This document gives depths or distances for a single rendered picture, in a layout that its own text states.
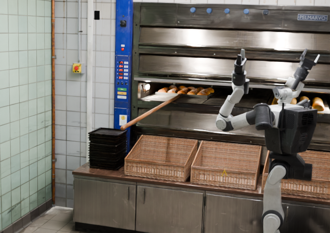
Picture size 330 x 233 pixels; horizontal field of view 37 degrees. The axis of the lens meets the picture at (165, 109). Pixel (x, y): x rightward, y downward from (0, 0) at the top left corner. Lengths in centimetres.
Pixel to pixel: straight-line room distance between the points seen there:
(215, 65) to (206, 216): 135
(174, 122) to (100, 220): 112
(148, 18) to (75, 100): 110
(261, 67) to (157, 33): 101
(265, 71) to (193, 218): 142
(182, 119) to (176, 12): 100
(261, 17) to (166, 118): 127
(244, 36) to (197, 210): 158
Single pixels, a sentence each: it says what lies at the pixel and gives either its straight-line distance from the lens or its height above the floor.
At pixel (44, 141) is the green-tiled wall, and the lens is 507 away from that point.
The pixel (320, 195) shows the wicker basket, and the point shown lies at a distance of 421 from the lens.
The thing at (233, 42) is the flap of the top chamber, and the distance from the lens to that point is 452.
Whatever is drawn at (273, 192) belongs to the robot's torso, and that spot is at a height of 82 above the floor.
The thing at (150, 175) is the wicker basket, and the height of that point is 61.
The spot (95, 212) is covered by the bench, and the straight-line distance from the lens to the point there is 460.
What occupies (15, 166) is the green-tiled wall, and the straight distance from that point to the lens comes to 467.
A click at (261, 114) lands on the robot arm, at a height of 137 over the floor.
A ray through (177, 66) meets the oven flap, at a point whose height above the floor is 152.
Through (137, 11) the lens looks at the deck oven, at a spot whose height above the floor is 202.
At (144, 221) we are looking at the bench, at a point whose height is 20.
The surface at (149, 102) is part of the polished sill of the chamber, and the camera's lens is 475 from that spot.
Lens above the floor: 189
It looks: 9 degrees down
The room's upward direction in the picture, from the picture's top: 2 degrees clockwise
